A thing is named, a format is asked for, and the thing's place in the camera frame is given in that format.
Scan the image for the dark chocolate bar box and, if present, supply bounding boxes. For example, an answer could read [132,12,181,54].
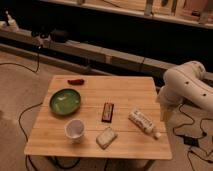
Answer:
[102,103,114,123]

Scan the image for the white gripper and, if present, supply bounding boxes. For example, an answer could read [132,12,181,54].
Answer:
[156,86,183,122]

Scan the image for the white plastic bottle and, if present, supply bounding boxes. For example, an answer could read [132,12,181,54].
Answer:
[128,109,161,139]

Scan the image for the black cables right floor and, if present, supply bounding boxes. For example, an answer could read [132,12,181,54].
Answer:
[172,103,213,164]

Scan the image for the black box on ledge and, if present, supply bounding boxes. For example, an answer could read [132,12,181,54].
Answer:
[50,29,69,43]

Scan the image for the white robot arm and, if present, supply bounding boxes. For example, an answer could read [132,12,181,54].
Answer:
[157,61,213,121]

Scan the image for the green ceramic bowl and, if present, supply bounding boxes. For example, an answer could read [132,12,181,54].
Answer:
[49,88,81,116]

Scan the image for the white paper cup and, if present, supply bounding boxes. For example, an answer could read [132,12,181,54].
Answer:
[64,119,85,143]

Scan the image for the white spray bottle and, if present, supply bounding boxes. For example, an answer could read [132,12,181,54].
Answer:
[6,11,19,31]

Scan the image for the red brown sausage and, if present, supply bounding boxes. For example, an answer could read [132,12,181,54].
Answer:
[67,79,84,85]

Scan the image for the black floor cable left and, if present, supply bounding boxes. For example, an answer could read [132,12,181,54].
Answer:
[0,49,44,171]

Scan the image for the wooden table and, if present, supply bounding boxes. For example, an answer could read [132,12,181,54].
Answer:
[24,75,172,160]

